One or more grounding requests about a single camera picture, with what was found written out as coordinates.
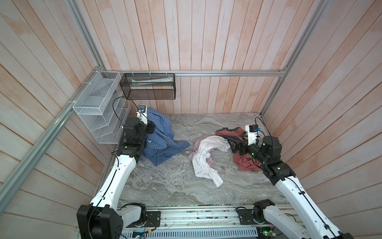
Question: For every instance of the dark red cloth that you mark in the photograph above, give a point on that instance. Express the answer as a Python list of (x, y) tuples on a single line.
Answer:
[(244, 162)]

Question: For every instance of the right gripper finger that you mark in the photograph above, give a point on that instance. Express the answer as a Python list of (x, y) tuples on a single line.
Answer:
[(234, 150), (234, 143)]

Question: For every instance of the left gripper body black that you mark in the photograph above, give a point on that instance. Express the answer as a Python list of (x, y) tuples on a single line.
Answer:
[(149, 127)]

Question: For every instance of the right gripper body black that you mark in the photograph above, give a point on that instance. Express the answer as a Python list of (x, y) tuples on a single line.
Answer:
[(252, 150)]

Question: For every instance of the black wire mesh basket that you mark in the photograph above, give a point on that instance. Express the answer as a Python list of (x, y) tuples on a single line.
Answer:
[(149, 92)]

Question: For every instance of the blue checkered shirt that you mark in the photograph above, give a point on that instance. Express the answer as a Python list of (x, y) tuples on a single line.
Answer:
[(160, 145)]

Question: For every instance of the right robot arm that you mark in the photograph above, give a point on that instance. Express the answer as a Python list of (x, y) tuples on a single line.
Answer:
[(315, 224)]

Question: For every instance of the pink cloth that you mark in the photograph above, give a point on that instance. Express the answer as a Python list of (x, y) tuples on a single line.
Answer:
[(195, 150)]

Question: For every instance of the white cloth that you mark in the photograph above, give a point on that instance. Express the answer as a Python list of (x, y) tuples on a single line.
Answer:
[(202, 160)]

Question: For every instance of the horizontal aluminium frame bar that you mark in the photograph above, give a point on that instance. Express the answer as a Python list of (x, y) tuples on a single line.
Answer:
[(206, 73)]

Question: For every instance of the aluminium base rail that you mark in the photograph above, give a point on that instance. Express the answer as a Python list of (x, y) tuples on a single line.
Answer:
[(202, 222)]

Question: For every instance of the paper in black basket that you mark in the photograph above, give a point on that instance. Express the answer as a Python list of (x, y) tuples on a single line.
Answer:
[(147, 81)]

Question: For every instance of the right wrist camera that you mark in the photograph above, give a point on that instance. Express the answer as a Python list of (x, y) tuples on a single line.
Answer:
[(252, 134)]

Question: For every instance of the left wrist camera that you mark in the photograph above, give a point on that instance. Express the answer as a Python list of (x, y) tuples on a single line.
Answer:
[(142, 113)]

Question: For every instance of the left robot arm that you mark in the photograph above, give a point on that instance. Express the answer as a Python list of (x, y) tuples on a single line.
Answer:
[(102, 218)]

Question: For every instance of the white wire mesh shelf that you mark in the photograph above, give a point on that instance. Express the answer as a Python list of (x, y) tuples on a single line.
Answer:
[(103, 109)]

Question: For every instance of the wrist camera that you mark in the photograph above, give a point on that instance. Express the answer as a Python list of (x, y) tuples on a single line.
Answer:
[(252, 134), (142, 113)]

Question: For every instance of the left aluminium frame bar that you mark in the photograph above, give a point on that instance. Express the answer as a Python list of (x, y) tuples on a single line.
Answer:
[(19, 175)]

